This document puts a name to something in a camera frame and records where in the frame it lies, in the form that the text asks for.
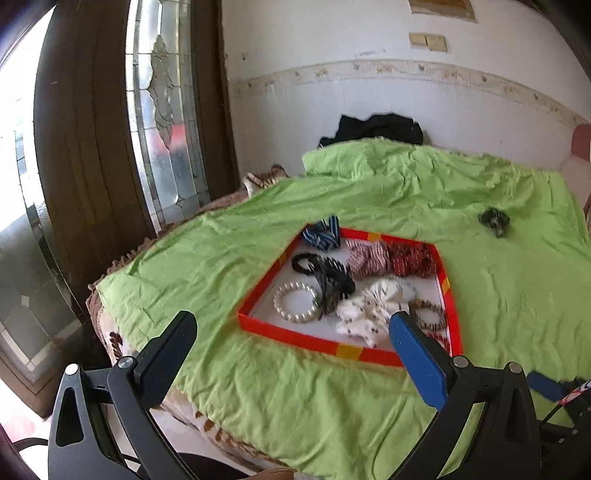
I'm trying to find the brown bead bracelet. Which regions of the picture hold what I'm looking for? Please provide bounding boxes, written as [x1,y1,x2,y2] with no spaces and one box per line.
[409,298,450,344]

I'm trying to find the blue striped scrunchie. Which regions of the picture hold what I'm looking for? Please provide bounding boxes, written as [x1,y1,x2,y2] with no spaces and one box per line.
[302,215,342,252]

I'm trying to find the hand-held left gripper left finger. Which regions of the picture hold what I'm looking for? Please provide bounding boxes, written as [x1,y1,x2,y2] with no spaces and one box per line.
[47,310,199,480]

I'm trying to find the wooden door with leaded glass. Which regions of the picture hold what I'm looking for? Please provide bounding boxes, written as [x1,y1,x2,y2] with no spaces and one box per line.
[0,0,241,416]

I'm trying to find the dark grey scrunchie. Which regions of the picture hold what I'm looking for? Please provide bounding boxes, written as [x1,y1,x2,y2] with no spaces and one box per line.
[478,208,512,237]

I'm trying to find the red rimmed white tray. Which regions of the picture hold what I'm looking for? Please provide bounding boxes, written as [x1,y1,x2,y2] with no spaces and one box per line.
[237,224,464,368]

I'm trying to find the white printed scrunchie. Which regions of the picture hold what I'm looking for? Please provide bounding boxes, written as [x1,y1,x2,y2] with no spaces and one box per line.
[335,278,416,349]

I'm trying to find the black cloth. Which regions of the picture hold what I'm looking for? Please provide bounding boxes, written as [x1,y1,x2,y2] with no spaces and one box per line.
[318,112,424,148]

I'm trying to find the green bedsheet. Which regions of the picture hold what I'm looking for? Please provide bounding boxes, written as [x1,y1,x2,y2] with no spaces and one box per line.
[95,138,591,480]

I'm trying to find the black bead bracelet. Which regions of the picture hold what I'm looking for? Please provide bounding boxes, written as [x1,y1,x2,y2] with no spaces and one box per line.
[292,253,324,277]

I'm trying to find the black hair claw clip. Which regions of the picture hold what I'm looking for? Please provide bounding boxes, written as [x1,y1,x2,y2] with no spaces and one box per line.
[316,256,357,319]

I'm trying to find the pearl bracelet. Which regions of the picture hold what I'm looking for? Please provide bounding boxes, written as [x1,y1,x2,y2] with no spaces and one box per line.
[272,281,321,325]

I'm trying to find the pink headboard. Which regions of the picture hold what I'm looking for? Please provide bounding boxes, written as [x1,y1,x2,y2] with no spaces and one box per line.
[558,124,591,217]

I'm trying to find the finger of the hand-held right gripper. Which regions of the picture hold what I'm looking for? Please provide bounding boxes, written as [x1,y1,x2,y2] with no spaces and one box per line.
[526,371,571,403]

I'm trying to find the dark red patterned scrunchie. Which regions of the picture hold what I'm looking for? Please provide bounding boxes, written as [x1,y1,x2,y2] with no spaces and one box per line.
[387,241,438,278]

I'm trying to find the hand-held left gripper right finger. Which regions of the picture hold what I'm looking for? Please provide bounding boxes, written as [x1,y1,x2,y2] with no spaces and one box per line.
[389,310,542,480]

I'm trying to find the plaid scrunchie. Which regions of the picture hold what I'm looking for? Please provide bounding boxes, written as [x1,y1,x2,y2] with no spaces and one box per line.
[345,239,392,280]

